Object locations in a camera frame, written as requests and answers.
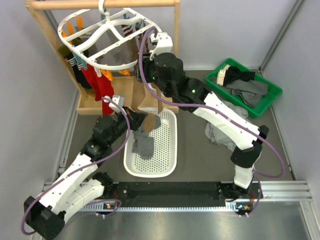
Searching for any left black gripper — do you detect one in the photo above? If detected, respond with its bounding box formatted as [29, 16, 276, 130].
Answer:
[107, 106, 148, 146]

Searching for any tan ribbed sock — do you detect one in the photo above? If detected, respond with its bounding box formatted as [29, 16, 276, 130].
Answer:
[130, 79, 156, 133]

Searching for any white oval clip hanger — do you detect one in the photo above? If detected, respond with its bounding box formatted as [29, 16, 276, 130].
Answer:
[57, 0, 162, 71]

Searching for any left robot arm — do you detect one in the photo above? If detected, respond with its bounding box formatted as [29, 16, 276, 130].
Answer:
[23, 107, 147, 240]

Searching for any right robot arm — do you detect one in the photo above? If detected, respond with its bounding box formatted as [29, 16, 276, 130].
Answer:
[137, 52, 269, 198]

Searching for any grey striped sock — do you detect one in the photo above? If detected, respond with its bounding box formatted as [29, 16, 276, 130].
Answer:
[72, 27, 126, 66]

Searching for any brown argyle sock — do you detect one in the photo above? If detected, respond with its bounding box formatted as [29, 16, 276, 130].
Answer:
[121, 25, 136, 39]

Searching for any red sock right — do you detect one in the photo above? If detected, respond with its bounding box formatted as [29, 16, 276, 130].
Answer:
[95, 75, 114, 115]

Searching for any red sock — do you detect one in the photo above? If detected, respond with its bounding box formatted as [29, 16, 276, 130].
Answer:
[81, 65, 102, 102]
[95, 75, 114, 115]

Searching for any white perforated plastic basket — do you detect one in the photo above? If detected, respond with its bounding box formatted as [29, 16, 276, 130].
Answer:
[123, 107, 178, 178]

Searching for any red sock left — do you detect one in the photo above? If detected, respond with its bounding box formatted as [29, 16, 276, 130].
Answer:
[81, 65, 102, 102]

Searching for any black white striped sock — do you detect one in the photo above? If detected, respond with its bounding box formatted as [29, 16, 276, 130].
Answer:
[75, 62, 92, 89]

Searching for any grey cloth on table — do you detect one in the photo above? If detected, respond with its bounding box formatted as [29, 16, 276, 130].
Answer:
[204, 100, 249, 152]

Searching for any olive striped sock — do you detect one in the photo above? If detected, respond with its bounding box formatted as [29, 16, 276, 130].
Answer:
[57, 45, 74, 61]

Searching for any green plastic bin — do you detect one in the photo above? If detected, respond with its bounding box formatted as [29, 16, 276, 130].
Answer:
[205, 58, 283, 119]

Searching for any clothes pile in bin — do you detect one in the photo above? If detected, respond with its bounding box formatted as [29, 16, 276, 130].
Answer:
[209, 64, 268, 108]

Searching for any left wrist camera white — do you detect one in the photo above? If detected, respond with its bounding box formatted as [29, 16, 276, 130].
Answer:
[102, 94, 125, 115]

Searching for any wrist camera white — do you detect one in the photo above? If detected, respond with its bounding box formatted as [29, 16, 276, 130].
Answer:
[149, 32, 173, 60]
[102, 94, 125, 115]

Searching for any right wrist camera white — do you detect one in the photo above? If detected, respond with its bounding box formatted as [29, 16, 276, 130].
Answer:
[149, 32, 173, 60]

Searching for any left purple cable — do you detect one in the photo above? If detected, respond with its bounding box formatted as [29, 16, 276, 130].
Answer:
[21, 96, 132, 236]

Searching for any purple cable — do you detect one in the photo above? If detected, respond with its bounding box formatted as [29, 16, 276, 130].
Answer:
[21, 96, 132, 236]
[137, 26, 286, 218]

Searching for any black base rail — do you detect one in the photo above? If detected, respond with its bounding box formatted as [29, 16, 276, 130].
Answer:
[108, 181, 260, 208]

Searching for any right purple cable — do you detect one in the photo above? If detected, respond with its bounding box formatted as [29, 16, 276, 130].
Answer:
[137, 26, 286, 218]

